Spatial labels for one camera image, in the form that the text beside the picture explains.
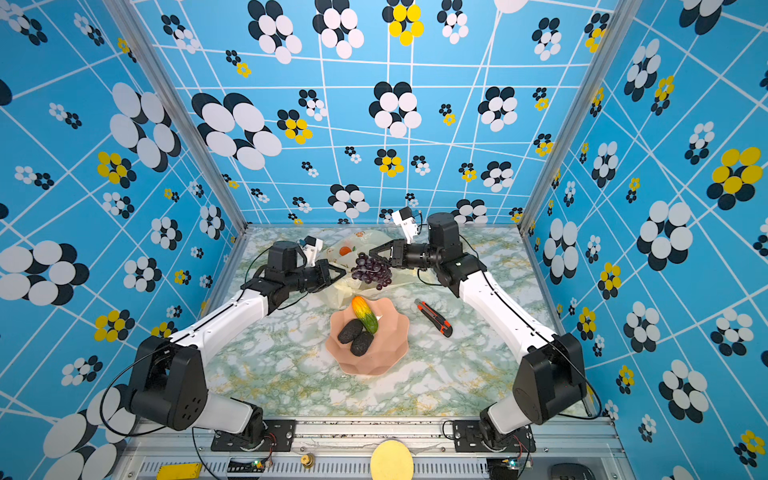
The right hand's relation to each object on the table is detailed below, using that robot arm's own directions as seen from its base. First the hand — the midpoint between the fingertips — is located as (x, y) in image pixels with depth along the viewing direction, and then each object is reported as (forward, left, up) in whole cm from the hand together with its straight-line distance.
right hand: (373, 257), depth 72 cm
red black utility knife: (-3, -19, -29) cm, 35 cm away
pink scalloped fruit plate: (-9, -3, -29) cm, 31 cm away
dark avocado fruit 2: (-11, +5, -25) cm, 28 cm away
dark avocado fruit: (-8, +9, -25) cm, 27 cm away
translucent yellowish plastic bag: (+23, +14, -23) cm, 36 cm away
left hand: (+4, +8, -11) cm, 14 cm away
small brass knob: (-39, +15, -27) cm, 49 cm away
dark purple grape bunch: (-3, 0, -1) cm, 4 cm away
